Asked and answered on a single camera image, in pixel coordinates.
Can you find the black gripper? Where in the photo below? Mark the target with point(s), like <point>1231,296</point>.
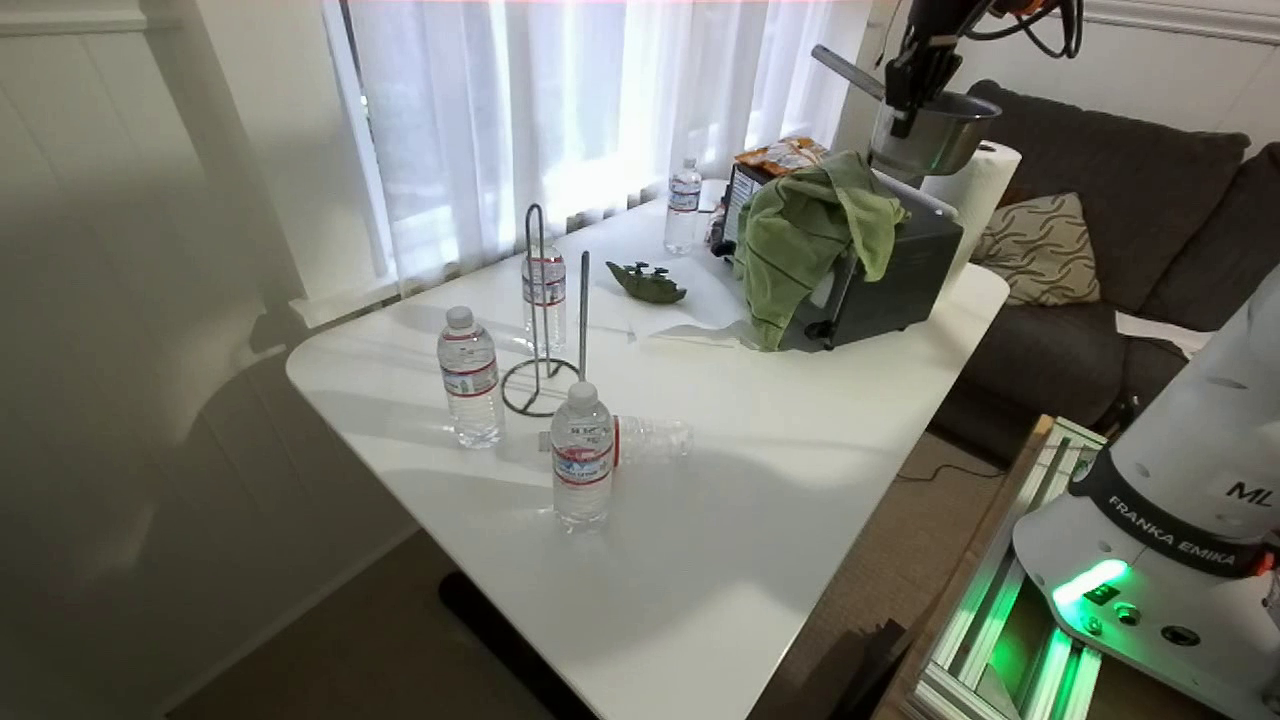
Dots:
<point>933,43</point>

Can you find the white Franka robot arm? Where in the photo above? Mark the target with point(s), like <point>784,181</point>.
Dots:
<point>1186,440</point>

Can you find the black toaster oven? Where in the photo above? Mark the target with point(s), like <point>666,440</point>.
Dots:
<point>906,265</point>

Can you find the white paper towel roll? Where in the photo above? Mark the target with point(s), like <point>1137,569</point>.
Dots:
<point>984,204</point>

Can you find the orange patterned package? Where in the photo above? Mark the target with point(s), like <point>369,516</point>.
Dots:
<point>783,155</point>

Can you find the green cloth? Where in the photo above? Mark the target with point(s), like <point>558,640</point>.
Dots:
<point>802,240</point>

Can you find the patterned beige pillow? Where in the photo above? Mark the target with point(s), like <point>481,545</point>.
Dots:
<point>1046,254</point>

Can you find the clear plastic water bottle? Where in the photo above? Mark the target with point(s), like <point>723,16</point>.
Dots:
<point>581,463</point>
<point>684,203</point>
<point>468,380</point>
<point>544,280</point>

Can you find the dark brown sofa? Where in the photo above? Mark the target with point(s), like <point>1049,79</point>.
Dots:
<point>1067,362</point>

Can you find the white fabric piece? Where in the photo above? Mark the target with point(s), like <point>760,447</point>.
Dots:
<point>1162,332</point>

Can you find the white sheer curtain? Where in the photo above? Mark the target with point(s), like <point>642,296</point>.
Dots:
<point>455,121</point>

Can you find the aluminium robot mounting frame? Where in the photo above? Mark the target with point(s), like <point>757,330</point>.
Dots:
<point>984,640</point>

